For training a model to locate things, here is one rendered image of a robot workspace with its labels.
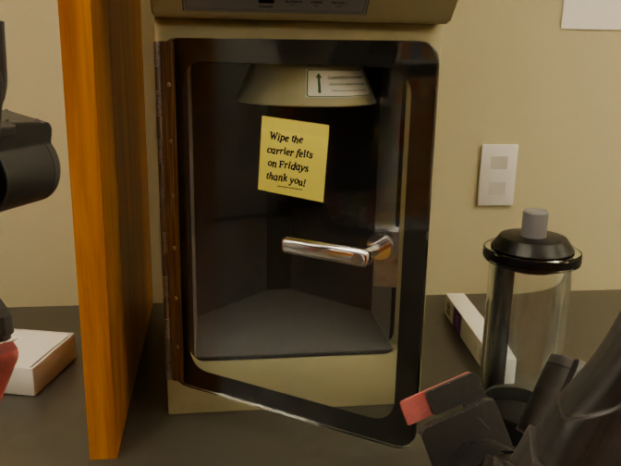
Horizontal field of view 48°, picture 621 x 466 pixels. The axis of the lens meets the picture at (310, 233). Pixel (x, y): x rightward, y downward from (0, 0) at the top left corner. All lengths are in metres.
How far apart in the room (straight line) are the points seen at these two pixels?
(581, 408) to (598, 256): 1.10
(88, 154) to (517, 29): 0.85
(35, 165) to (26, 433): 0.44
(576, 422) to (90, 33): 0.54
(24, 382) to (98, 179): 0.36
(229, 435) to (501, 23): 0.85
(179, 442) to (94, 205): 0.30
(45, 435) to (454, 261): 0.80
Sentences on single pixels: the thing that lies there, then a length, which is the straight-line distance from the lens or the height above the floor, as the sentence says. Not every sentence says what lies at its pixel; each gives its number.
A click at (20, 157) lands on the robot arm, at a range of 0.54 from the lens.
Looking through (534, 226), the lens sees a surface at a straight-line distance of 0.82.
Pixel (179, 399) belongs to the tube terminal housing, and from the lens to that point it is 0.90.
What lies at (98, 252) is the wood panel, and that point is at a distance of 0.75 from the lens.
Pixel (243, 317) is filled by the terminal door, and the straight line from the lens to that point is 0.78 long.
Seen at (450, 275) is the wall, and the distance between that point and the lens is 1.37.
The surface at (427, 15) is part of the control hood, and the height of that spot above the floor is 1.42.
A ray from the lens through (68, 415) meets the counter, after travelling 0.94.
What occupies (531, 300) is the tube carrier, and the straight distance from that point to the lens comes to 0.81.
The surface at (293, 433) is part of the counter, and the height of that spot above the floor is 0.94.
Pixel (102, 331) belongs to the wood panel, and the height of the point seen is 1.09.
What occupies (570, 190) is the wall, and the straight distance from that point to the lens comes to 1.42.
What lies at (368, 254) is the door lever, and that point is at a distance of 0.63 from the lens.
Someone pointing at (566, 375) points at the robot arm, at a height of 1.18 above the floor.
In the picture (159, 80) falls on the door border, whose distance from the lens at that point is 0.78.
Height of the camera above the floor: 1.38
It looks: 15 degrees down
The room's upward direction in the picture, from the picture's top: 1 degrees clockwise
